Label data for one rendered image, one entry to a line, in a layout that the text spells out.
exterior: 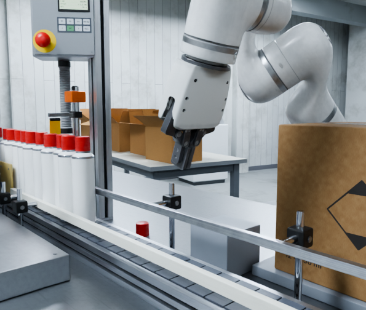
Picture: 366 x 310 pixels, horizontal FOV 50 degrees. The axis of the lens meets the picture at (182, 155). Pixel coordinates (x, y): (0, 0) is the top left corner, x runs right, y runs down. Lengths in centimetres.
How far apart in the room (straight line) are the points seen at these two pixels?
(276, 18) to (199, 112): 17
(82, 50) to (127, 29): 504
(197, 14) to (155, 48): 575
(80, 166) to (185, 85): 42
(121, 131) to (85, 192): 249
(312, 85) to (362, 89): 772
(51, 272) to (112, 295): 12
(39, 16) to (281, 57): 63
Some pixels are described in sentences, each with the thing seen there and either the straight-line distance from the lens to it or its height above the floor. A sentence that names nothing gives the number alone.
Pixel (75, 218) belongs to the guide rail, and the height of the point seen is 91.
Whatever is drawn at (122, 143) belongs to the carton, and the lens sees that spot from 340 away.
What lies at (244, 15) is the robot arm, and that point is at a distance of 57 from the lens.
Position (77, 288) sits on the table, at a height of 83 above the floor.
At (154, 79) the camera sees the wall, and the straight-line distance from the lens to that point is 624.
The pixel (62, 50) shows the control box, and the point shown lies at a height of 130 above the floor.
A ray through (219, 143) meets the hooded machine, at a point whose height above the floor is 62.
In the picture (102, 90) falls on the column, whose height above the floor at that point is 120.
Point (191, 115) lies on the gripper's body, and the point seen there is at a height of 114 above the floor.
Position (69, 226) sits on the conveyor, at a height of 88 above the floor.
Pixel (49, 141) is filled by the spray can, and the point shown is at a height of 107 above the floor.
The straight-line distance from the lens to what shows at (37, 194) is 114.
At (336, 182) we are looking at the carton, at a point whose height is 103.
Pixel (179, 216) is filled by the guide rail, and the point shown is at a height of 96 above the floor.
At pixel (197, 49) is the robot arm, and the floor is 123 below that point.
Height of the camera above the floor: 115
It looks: 7 degrees down
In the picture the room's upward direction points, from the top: straight up
